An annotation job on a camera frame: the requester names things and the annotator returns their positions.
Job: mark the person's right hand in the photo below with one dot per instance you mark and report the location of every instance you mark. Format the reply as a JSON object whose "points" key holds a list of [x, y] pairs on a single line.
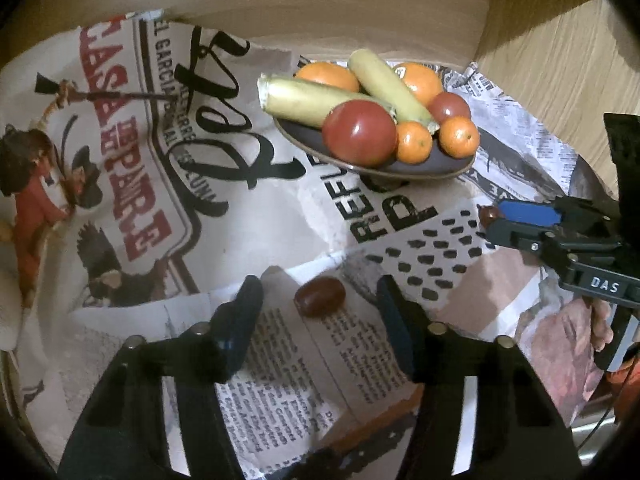
{"points": [[602, 327]]}

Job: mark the large red tomato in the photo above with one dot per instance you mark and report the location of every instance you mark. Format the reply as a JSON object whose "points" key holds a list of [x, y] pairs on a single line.
{"points": [[359, 132]]}

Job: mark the dark red date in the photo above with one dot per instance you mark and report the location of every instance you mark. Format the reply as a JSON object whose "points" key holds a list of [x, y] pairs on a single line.
{"points": [[487, 216], [320, 297]]}

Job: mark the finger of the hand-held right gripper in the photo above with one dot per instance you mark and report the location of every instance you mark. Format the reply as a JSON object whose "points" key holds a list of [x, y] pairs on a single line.
{"points": [[515, 237], [530, 212]]}

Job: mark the yellow corn cob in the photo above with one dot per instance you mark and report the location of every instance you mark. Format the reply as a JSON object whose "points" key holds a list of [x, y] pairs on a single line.
{"points": [[305, 100], [385, 85]]}

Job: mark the small mandarin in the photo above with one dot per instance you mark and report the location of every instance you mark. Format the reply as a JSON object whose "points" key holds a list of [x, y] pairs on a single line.
{"points": [[459, 136], [414, 142]]}

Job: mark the printed paper with red lettering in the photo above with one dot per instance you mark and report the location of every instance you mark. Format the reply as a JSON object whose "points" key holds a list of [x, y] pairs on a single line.
{"points": [[125, 160]]}

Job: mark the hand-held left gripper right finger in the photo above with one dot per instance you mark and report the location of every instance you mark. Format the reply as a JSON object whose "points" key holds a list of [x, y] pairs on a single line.
{"points": [[395, 320]]}

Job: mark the newspaper sheets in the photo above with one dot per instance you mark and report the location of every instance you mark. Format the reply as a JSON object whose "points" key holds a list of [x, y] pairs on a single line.
{"points": [[300, 350]]}

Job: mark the plain large orange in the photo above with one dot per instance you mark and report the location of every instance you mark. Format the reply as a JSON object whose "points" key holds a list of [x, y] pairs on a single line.
{"points": [[327, 76]]}

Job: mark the dark brown plate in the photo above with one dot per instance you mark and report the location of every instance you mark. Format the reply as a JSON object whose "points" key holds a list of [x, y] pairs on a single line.
{"points": [[425, 167]]}

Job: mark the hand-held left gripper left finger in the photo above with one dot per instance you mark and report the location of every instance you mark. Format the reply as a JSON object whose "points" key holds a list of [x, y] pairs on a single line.
{"points": [[242, 317]]}

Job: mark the small red tomato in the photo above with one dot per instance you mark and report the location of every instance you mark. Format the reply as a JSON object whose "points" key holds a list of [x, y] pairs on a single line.
{"points": [[450, 106]]}

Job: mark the large orange with sticker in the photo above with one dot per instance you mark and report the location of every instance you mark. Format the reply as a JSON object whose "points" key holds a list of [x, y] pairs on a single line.
{"points": [[422, 85]]}

